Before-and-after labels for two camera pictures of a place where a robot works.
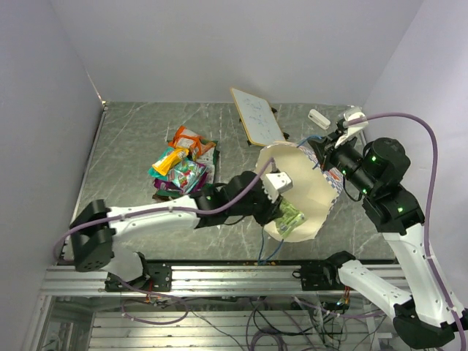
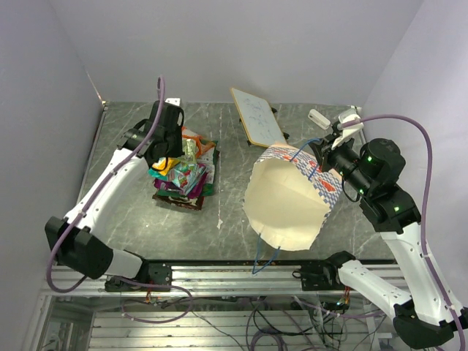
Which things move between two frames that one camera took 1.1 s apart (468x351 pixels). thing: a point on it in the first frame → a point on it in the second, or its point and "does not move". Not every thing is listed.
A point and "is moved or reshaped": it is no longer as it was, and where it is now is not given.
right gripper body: [345, 158] does not move
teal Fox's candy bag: [186, 176] does not move
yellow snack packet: [163, 164] does not move
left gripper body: [263, 207] → [175, 142]
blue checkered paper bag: [313, 191] is moved or reshaped
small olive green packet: [289, 219] → [189, 147]
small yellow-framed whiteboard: [258, 119] does not move
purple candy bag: [167, 184] does not move
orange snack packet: [190, 140] does not move
